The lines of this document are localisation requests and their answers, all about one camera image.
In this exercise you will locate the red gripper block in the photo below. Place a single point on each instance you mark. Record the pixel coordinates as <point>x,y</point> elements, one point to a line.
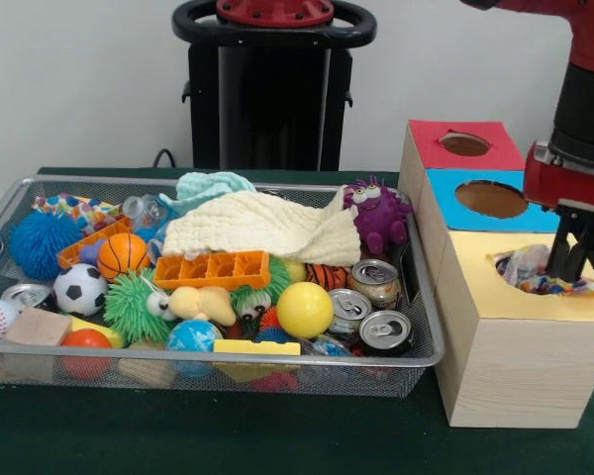
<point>574,185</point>

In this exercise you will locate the colourful wrapper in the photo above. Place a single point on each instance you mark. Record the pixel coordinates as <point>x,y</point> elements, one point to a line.
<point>524,267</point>

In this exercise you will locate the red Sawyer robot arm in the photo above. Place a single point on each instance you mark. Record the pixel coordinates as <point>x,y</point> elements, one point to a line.
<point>589,99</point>

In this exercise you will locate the cream knitted cloth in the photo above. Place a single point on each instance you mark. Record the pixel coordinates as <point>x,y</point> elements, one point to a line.
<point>237,222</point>

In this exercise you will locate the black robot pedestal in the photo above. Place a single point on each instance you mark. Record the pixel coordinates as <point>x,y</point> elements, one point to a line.
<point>277,109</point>

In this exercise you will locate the dark green table cloth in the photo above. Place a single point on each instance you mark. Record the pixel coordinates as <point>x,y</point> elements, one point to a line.
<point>227,435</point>

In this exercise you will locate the green spiky ball with eyes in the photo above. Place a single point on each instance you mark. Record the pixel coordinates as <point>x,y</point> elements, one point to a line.
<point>128,307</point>

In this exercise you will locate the small soccer ball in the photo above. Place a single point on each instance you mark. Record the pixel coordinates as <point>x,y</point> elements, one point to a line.
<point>79,292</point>

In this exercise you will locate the purple spiky ball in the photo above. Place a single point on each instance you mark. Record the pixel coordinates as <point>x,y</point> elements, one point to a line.
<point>381,213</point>

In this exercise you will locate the small orange basketball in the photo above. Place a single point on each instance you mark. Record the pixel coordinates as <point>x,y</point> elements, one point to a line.
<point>124,255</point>

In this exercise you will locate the wooden box with three holes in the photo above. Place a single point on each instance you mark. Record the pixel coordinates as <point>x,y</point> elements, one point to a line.
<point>515,376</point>

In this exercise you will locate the yellow smooth ball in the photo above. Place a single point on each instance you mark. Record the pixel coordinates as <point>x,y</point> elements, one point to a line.
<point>304,309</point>

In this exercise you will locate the blue spiky ball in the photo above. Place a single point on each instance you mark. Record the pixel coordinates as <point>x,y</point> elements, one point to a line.
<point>42,245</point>

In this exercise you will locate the orange red ball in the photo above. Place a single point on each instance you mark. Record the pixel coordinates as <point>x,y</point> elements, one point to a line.
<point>86,339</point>

